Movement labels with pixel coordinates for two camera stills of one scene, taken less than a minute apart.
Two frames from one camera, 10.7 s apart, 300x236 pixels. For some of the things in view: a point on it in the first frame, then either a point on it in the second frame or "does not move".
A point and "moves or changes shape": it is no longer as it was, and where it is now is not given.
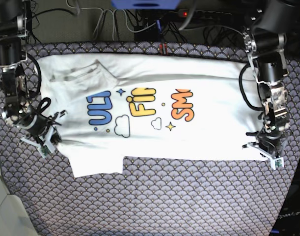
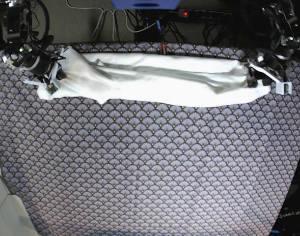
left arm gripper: x=25 y=116 → x=39 y=61
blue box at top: x=147 y=4 does not move
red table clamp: x=163 y=49 does not move
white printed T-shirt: x=114 y=105 moves or changes shape
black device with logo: x=292 y=219 does not move
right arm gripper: x=269 y=137 → x=277 y=62
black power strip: x=203 y=14 does not move
